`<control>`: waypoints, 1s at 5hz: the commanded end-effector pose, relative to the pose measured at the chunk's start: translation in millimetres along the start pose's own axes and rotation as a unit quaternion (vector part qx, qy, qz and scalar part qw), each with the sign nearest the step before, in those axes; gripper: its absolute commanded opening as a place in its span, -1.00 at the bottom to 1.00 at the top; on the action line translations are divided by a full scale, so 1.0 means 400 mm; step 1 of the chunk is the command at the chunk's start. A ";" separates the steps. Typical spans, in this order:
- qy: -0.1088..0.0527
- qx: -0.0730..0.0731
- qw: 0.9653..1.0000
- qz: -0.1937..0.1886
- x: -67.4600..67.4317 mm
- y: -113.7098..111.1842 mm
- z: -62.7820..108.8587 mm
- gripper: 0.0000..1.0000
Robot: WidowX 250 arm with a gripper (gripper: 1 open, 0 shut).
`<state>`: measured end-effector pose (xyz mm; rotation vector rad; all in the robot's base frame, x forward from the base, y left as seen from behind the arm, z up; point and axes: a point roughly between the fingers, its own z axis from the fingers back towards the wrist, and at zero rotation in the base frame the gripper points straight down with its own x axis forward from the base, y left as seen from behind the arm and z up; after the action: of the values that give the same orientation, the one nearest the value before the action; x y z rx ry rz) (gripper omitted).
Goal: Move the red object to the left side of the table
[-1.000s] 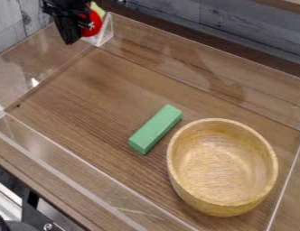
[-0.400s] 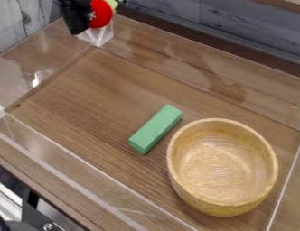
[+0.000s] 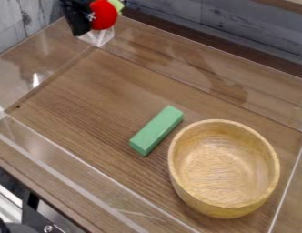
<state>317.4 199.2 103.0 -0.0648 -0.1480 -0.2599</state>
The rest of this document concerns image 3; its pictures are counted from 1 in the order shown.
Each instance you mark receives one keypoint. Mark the light wooden bowl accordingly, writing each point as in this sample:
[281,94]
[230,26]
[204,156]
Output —
[225,168]

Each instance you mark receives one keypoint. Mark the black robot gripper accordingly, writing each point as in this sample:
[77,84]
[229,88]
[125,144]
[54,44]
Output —
[77,13]

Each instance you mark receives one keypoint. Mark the clear acrylic corner bracket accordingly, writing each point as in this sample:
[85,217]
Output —
[98,37]

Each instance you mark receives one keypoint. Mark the green rectangular block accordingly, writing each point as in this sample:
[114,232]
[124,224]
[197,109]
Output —
[156,130]

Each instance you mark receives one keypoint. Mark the clear acrylic tray wall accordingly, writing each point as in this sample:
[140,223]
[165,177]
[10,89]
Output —
[76,100]

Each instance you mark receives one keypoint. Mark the black metal table bracket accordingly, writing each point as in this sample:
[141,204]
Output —
[33,218]

